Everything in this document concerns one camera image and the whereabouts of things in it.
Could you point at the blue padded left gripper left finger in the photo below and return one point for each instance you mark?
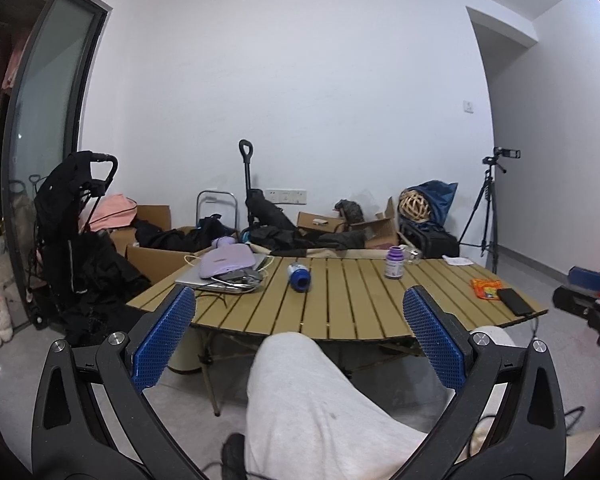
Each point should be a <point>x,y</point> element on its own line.
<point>91,418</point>

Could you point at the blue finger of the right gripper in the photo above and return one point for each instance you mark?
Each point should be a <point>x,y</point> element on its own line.
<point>582,277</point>

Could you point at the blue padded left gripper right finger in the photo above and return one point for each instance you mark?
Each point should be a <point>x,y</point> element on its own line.
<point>506,419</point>

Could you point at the purple supplement bottle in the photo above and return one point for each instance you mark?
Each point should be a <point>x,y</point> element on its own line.
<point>394,263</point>

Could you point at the blue supplement bottle white label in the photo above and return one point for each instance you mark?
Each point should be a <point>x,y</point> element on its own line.
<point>299,277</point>

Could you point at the orange snack packet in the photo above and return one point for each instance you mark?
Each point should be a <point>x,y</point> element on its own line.
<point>486,289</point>

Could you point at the black smartphone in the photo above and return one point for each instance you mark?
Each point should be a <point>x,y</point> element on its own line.
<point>511,299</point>

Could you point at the white paper note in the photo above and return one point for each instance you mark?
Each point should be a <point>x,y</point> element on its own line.
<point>457,261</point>

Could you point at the clear plastic wrapper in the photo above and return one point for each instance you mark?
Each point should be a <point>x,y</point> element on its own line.
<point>411,254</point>

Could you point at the black suitcase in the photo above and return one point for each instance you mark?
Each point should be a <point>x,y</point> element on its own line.
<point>433,241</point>

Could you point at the yellow slatted folding table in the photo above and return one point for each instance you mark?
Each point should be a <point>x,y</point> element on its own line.
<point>349,300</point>

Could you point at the black tripod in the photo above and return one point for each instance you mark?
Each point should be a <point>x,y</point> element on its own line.
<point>489,242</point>

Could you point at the open cardboard box right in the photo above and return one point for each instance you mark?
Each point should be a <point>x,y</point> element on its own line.
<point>381,232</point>

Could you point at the black baby stroller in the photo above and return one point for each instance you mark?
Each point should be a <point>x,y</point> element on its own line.
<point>86,283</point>

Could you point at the woven rattan ball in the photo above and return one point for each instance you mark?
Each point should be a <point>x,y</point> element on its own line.
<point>414,206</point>

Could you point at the dark blue cloth bag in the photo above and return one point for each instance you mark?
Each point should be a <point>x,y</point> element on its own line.
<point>439,196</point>

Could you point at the grey knitted hat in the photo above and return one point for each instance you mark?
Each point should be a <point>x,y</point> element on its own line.
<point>350,211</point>

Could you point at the person's leg grey sweatpants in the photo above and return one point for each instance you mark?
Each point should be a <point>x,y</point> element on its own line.
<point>305,420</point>

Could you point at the large cardboard box left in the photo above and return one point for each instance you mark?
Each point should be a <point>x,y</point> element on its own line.
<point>155,264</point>

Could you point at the grey power adapter pouch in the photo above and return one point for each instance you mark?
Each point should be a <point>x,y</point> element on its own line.
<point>238,281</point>

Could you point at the silver laptop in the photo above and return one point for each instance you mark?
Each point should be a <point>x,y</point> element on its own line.
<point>192,278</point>

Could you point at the pink backpack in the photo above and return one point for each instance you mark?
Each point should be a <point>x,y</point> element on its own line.
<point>112,212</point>

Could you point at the lilac hot water bottle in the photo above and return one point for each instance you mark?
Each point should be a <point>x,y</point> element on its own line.
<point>225,256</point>

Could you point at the pile of black clothes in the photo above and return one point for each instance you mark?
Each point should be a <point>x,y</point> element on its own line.
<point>208,229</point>

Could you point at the black framed glass door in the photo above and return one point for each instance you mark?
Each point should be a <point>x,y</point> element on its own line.
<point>43,118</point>

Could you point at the black camcorder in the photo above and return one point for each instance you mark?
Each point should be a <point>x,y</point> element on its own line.
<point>507,153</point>

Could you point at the small cardboard box with handle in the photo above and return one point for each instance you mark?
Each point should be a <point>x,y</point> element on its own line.
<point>320,223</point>

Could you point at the white wall switch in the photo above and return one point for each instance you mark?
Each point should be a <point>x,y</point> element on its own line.
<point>468,107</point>

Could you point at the white wall socket strip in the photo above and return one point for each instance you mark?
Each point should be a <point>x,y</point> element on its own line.
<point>285,197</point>

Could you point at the black folding trolley handle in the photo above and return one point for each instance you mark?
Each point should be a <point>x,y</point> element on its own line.
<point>260,211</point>

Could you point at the silver folding chair frame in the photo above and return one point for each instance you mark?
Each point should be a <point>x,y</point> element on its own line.
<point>223,203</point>

